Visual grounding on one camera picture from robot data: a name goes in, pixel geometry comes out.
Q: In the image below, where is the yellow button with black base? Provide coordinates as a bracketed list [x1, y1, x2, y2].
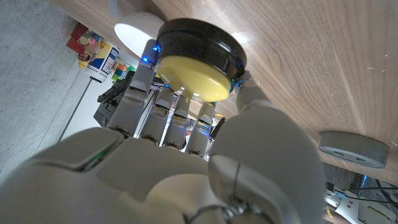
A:
[154, 17, 248, 103]

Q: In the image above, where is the white bowl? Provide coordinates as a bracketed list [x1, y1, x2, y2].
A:
[114, 11, 165, 58]

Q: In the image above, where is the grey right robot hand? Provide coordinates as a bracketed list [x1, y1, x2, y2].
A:
[0, 39, 326, 224]

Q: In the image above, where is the white wipes canister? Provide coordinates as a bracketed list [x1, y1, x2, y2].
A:
[83, 39, 121, 84]

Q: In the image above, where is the clear cup with coloured pieces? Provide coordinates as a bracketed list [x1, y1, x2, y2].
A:
[76, 29, 103, 55]

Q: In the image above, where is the grey duct tape roll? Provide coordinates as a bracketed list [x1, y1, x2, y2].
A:
[318, 131, 390, 169]

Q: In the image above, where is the yellow squeeze bottle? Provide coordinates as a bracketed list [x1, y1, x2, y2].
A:
[77, 52, 93, 70]

